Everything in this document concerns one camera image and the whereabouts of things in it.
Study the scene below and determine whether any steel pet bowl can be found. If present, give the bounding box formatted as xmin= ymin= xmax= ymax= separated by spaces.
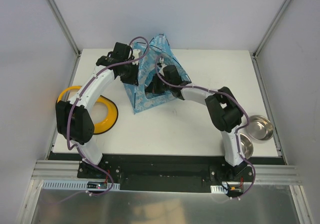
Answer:
xmin=246 ymin=115 xmax=274 ymax=141
xmin=240 ymin=133 xmax=254 ymax=159

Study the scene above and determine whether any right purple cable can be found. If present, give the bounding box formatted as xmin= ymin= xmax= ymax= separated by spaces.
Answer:
xmin=154 ymin=56 xmax=256 ymax=202

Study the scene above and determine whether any black tent pole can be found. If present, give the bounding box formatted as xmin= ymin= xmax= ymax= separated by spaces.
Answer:
xmin=145 ymin=33 xmax=191 ymax=86

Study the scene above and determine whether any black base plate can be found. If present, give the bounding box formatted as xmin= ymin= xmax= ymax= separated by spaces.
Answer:
xmin=77 ymin=154 xmax=254 ymax=193

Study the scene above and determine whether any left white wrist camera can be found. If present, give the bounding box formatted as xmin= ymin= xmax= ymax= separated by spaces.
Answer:
xmin=131 ymin=49 xmax=143 ymax=65

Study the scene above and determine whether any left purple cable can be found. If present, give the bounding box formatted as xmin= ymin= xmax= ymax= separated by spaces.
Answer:
xmin=44 ymin=36 xmax=151 ymax=205

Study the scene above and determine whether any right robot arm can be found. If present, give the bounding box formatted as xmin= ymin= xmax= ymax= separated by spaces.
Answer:
xmin=145 ymin=65 xmax=247 ymax=182

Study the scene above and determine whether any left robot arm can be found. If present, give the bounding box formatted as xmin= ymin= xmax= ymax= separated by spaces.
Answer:
xmin=55 ymin=42 xmax=138 ymax=179

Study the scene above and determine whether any purple cable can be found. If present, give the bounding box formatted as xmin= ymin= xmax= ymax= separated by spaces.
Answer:
xmin=44 ymin=36 xmax=151 ymax=205
xmin=154 ymin=56 xmax=256 ymax=202

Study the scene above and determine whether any left white cable duct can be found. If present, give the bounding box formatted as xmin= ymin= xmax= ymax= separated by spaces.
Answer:
xmin=42 ymin=180 xmax=120 ymax=192

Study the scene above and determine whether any right white cable duct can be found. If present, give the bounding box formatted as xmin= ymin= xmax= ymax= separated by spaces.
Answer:
xmin=210 ymin=185 xmax=228 ymax=195

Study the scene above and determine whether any blue snowman pet tent fabric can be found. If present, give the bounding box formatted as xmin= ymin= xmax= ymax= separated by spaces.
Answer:
xmin=123 ymin=33 xmax=191 ymax=114

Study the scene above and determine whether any white cable duct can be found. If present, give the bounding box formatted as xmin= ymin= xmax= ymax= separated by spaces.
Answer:
xmin=42 ymin=180 xmax=120 ymax=192
xmin=210 ymin=185 xmax=228 ymax=195

